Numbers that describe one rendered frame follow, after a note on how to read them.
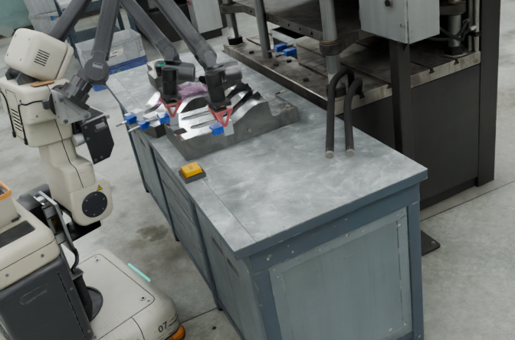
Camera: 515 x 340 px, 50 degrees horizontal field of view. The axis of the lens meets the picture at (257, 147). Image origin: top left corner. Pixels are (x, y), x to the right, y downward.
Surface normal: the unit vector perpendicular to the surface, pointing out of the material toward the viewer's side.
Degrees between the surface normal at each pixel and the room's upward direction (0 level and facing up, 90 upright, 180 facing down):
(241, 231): 0
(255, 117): 90
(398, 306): 90
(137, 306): 0
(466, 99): 90
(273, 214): 0
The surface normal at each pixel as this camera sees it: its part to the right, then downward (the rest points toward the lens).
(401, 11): -0.89, 0.33
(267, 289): 0.43, 0.36
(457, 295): -0.16, -0.88
